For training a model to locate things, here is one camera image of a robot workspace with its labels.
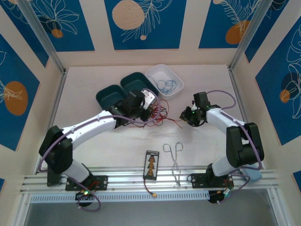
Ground thin red cable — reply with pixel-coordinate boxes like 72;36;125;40
128;103;170;129
141;99;183;129

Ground thin blue cable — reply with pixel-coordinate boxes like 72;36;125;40
150;75;177;95

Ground teal plastic bin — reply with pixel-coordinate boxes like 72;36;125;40
95;84;129;111
119;72;159;106

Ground white plastic bin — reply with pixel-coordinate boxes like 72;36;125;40
145;64;184;99

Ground metal scissor tongs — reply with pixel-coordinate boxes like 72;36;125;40
162;142;183;187

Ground black board with orange connectors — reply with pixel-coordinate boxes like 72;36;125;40
143;150;160;181

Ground black controller board green light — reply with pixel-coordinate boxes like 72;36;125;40
74;189;96;208
208;189;234;205

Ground aluminium side rail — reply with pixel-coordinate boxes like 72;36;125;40
34;69;69;176
228;67;247;123

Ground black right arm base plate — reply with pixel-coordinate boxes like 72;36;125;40
190;173;235;189

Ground aluminium mounting rail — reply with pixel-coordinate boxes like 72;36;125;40
20;166;284;194

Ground red wire with yellow connector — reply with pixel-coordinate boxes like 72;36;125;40
143;179;158;199

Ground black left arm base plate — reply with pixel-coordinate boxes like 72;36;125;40
65;175;109;191

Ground white slotted cable duct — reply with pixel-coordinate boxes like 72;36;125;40
29;190;210;204

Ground aluminium frame post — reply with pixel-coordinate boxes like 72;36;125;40
228;0;270;71
17;0;69;74

